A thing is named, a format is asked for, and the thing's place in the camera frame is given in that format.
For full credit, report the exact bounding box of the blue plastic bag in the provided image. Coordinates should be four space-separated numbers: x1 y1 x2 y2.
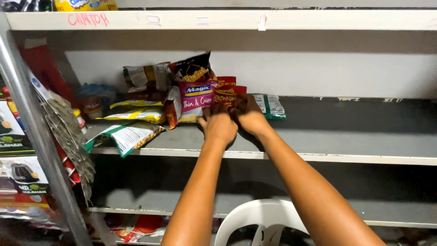
75 83 117 107

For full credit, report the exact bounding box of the purple cracker packet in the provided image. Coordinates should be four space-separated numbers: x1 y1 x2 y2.
178 81 219 124

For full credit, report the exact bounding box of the small bottle with yellow cap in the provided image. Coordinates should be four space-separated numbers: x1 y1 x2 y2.
72 108 88 135

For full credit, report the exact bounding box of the brown red snack packet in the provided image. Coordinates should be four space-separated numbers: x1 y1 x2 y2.
127 85 168 102

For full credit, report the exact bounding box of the person's left hand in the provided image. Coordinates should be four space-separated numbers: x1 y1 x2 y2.
198 103 239 146

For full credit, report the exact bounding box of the yellow white snack packet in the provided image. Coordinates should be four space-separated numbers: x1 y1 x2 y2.
96 108 166 124
109 99 165 110

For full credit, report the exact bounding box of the row of dark bottles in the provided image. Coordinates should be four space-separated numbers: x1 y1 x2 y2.
0 0 55 13

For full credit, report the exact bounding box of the dark brown snack packet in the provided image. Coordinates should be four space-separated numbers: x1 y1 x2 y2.
169 51 218 83

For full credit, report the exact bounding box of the rack of printed boxes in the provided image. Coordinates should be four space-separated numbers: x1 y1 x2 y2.
0 85 57 228

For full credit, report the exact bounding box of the grey metal pole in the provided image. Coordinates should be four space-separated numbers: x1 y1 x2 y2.
0 32 93 246

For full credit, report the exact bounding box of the small green white packet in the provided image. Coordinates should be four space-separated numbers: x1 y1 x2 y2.
252 94 287 120

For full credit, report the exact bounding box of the large green white nut packet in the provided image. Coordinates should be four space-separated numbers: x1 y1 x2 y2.
84 121 166 159

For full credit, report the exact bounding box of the white wooden shelf unit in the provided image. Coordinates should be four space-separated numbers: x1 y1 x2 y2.
0 7 437 246

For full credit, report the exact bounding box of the heap of red white packets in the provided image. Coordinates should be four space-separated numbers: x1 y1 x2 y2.
105 214 168 244

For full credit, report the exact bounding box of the hanging strip of red sachets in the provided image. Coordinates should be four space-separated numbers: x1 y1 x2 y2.
20 44 82 187

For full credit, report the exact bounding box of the person's right hand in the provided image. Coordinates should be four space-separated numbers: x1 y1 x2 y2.
230 93 274 137

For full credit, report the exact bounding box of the white plastic chair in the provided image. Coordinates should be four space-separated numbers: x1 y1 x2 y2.
214 198 310 246

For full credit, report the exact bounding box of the hanging strip of silver sachets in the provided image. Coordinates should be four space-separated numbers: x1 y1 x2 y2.
29 71 96 206

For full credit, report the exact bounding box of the orange red snack packet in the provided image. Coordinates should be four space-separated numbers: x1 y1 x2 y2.
164 86 183 131

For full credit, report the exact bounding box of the small jar with label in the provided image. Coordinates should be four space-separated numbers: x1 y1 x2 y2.
83 96 103 120

